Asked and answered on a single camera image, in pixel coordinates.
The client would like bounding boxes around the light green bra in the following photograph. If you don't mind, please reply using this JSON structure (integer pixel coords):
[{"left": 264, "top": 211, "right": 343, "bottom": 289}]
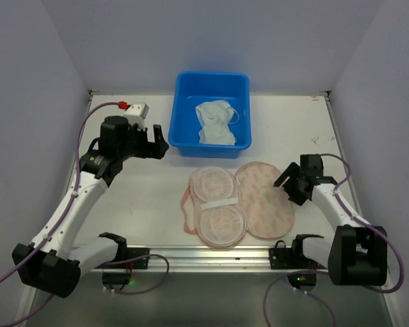
[{"left": 195, "top": 100, "right": 240, "bottom": 146}]

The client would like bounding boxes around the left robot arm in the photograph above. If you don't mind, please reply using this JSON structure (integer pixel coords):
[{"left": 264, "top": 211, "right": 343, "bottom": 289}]
[{"left": 12, "top": 116, "right": 169, "bottom": 298}]

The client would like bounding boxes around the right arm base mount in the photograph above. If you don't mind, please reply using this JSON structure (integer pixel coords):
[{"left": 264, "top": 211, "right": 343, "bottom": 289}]
[{"left": 269, "top": 234, "right": 319, "bottom": 292}]

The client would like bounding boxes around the aluminium mounting rail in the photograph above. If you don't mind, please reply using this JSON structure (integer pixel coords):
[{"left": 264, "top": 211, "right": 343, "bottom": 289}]
[{"left": 32, "top": 243, "right": 388, "bottom": 273}]

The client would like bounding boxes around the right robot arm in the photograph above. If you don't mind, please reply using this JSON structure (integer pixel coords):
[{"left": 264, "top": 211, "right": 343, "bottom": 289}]
[{"left": 274, "top": 154, "right": 387, "bottom": 286}]

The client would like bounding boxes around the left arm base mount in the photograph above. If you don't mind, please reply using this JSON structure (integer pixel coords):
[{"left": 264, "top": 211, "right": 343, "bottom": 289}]
[{"left": 96, "top": 247, "right": 150, "bottom": 290}]

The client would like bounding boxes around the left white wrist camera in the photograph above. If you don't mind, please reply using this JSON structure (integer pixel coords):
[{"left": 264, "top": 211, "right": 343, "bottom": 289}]
[{"left": 118, "top": 102, "right": 149, "bottom": 130}]

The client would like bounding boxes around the floral mesh laundry bag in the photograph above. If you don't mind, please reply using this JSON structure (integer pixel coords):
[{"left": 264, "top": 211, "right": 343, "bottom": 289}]
[{"left": 181, "top": 161, "right": 295, "bottom": 249}]

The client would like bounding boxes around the blue plastic bin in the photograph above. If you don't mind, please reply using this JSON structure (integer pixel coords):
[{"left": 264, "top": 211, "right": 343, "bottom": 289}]
[{"left": 168, "top": 71, "right": 252, "bottom": 159}]

